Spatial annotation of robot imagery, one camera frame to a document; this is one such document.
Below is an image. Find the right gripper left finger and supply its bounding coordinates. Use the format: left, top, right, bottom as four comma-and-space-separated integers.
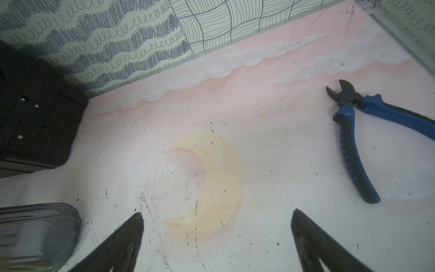
71, 213, 144, 272

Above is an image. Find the black plastic toolbox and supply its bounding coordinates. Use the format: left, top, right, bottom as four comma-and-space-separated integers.
1, 41, 88, 178

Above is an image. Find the clear glass vase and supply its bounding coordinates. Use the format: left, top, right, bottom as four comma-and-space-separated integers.
1, 203, 82, 272

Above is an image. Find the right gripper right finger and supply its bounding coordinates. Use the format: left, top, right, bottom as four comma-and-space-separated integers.
291, 209, 371, 272

